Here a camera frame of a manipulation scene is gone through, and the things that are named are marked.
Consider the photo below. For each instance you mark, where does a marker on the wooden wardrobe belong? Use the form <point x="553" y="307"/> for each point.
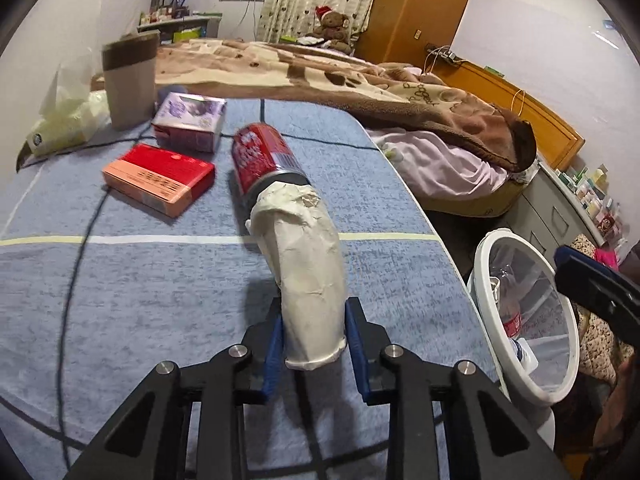
<point x="420" y="5"/>

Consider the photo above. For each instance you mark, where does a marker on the grey drawer cabinet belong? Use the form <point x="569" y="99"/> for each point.
<point x="545" y="205"/>

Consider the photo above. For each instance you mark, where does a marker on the white round bin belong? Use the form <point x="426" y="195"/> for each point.
<point x="480" y="270"/>

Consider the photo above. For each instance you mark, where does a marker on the brown teddy bear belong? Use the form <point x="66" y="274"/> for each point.
<point x="332" y="25"/>

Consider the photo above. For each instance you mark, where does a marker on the clear plastic tissue bag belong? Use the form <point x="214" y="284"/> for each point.
<point x="65" y="120"/>

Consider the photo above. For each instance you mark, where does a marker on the purple drink carton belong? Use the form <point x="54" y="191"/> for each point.
<point x="190" y="120"/>

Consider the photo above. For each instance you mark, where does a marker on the small blue cloth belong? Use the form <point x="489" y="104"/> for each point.
<point x="174" y="92"/>

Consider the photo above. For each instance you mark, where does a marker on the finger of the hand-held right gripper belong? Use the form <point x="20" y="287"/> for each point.
<point x="600" y="290"/>

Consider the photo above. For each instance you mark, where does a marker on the group of small bottles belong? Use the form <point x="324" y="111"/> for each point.
<point x="160" y="10"/>

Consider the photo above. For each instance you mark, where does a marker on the flat red box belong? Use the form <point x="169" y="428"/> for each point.
<point x="160" y="175"/>

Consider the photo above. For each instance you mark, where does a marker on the blue striped mat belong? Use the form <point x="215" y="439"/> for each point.
<point x="150" y="280"/>

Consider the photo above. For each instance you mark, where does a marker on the brown paw print blanket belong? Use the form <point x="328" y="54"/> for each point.
<point x="350" y="85"/>

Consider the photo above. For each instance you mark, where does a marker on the white paper cup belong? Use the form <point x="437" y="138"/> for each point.
<point x="305" y="280"/>

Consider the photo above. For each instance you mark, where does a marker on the white desk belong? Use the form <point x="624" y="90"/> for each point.
<point x="200" y="21"/>

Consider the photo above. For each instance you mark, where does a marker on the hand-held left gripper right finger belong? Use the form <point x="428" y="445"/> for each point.
<point x="357" y="350"/>

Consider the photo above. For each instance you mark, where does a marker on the red drink can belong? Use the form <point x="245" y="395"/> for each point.
<point x="260" y="155"/>

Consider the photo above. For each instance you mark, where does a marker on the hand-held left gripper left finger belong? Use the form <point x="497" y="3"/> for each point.
<point x="272" y="355"/>

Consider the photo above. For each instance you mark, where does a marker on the green box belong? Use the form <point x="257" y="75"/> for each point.
<point x="187" y="35"/>

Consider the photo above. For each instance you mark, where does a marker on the clear plastic bottle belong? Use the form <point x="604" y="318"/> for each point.
<point x="510" y="310"/>

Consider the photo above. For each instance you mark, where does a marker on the pink cloth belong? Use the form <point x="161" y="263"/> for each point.
<point x="606" y="256"/>

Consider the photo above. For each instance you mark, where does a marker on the pink quilt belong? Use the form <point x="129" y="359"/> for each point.
<point x="440" y="170"/>

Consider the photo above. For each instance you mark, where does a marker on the floral padded garment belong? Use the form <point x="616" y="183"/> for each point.
<point x="595" y="340"/>

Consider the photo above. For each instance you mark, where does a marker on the wooden bed frame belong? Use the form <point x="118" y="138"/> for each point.
<point x="525" y="115"/>

